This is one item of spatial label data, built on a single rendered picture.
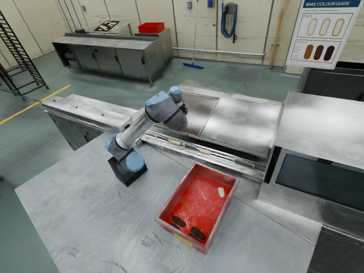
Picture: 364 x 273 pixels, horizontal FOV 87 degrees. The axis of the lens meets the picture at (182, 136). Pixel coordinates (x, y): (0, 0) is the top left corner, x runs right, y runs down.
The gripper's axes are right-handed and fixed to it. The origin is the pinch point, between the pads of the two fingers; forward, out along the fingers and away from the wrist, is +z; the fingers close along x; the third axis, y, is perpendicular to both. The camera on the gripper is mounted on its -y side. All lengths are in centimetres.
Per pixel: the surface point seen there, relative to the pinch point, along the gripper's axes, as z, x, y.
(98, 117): 1, -10, -85
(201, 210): 3, -66, 38
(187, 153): 5.7, -26.5, 15.0
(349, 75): 34, 130, 145
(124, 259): -4, -105, 8
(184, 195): 4, -60, 25
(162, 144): 5.8, -23.3, -9.0
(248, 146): 6, -9, 58
